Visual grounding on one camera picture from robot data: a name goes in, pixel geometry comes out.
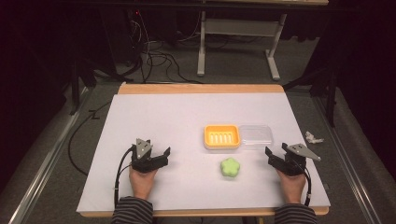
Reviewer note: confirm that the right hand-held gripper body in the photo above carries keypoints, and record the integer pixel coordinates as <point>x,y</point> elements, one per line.
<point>291,165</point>

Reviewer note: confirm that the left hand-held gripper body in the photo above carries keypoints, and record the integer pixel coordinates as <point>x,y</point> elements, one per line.
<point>146,163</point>

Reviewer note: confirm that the clear plastic soap dish lid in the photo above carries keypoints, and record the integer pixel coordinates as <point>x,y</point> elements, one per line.
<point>256,136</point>

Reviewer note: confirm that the green flower-shaped soap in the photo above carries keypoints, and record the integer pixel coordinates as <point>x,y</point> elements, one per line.
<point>230,167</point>

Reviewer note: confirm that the yellow soap dish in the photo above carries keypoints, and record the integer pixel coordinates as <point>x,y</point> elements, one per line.
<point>221,137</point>

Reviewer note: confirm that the person's left hand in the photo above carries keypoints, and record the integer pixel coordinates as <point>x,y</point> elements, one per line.
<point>142,183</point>

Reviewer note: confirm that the person's right hand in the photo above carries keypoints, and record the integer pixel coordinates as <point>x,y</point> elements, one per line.
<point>292,186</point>

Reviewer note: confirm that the white table sheet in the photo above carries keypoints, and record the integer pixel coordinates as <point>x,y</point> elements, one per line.
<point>174,124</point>

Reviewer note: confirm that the crumpled white paper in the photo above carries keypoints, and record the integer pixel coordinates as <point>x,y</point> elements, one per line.
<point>313,137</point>

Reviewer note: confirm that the wooden table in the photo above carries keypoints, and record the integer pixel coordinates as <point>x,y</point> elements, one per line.
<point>199,88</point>

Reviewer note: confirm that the black stand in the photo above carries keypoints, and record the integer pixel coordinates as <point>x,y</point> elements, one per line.
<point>327,90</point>
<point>81,77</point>

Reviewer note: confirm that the metal floor rail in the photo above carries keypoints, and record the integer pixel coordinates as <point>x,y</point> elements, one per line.
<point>345,161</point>
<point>46,161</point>

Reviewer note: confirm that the white metal desk frame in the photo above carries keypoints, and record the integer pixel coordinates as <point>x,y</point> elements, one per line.
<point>239,27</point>

